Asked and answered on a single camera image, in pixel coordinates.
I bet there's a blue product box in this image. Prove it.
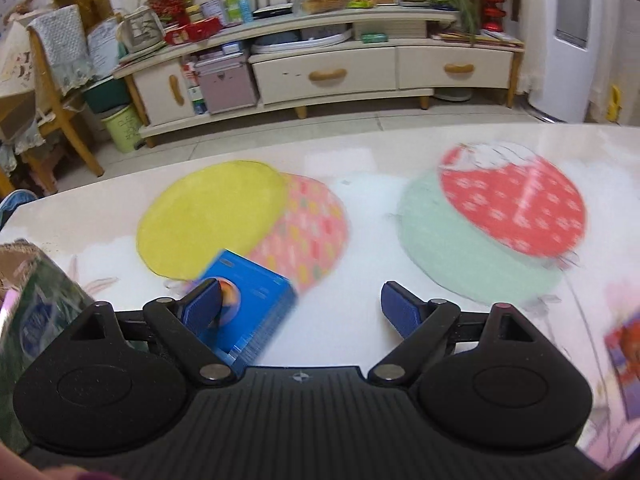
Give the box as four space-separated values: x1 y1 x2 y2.
195 250 297 375

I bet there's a green cardboard storage box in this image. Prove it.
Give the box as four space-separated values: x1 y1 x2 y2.
1 240 91 452

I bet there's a green waste bin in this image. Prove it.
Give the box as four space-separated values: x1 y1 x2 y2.
100 104 144 154

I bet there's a pink storage box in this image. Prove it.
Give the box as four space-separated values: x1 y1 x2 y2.
194 53 258 115

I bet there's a cream tv cabinet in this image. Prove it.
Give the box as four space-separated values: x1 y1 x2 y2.
113 6 525 140

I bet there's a yellow detergent bottle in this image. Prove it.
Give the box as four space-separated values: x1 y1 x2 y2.
605 84 622 124

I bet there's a red gift box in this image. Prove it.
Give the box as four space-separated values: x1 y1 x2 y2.
164 16 224 46

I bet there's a wooden chair with lace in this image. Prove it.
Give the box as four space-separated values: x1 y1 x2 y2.
21 4 104 193

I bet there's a red lantern ornament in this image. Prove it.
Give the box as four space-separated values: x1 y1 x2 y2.
480 0 506 32

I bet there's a red berry branch decoration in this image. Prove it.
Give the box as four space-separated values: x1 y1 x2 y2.
139 0 193 25

